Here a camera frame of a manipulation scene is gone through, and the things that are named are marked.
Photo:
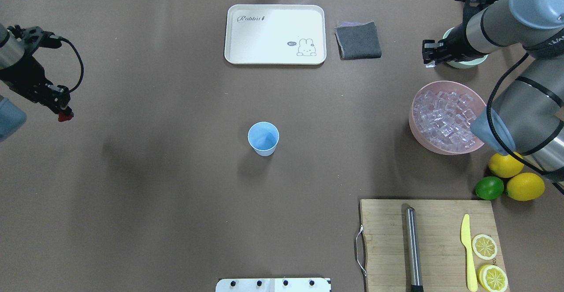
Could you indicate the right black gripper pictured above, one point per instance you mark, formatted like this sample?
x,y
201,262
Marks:
x,y
455,45

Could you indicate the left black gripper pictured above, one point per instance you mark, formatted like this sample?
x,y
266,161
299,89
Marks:
x,y
23,77

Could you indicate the red strawberry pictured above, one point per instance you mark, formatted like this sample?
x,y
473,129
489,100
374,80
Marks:
x,y
62,117

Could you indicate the pink bowl of ice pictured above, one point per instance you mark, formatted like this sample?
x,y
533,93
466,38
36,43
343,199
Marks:
x,y
441,115

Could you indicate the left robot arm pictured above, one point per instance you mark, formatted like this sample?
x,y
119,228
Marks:
x,y
17,43

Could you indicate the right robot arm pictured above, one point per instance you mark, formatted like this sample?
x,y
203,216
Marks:
x,y
520,116

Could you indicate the light blue cup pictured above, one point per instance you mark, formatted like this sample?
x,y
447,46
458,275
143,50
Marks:
x,y
263,137

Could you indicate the green bowl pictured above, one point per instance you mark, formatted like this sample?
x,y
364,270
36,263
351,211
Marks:
x,y
462,64

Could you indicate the grey folded cloth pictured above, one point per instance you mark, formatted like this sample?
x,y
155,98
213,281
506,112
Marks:
x,y
358,40

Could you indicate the upper yellow lemon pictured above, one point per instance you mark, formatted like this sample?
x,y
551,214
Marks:
x,y
505,166

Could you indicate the yellow lemon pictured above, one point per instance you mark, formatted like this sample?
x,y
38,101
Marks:
x,y
525,186
505,166

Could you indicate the green lime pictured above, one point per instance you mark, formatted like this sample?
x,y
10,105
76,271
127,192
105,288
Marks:
x,y
489,188

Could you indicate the lower yellow lemon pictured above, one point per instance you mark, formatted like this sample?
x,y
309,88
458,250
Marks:
x,y
525,186

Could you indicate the yellow plastic knife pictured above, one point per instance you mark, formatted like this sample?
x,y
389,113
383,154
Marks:
x,y
465,238

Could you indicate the white rabbit tray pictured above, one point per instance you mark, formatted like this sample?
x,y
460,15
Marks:
x,y
275,34

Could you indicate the upper lemon slice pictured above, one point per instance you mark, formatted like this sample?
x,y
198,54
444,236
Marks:
x,y
485,247

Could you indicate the lemon slice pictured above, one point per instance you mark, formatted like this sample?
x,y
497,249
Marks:
x,y
493,278
485,247

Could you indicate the wooden cutting board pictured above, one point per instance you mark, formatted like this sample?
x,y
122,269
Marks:
x,y
442,254

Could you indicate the lower lemon slice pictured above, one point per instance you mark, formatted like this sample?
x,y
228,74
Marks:
x,y
493,278

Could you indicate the steel knife handle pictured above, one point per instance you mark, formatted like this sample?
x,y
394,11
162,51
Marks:
x,y
415,274

